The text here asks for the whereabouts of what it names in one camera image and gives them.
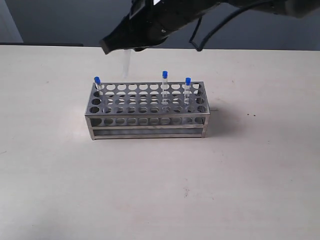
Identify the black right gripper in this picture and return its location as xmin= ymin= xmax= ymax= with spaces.
xmin=99 ymin=0 xmax=222 ymax=55

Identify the blue capped tube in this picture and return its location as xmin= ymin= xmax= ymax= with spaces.
xmin=161 ymin=70 xmax=169 ymax=105
xmin=94 ymin=76 xmax=103 ymax=96
xmin=122 ymin=49 xmax=132 ymax=78
xmin=184 ymin=77 xmax=192 ymax=105

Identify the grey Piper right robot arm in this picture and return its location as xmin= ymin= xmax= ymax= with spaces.
xmin=99 ymin=0 xmax=320 ymax=55

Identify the stainless steel test tube rack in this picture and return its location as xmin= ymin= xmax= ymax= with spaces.
xmin=84 ymin=81 xmax=210 ymax=140

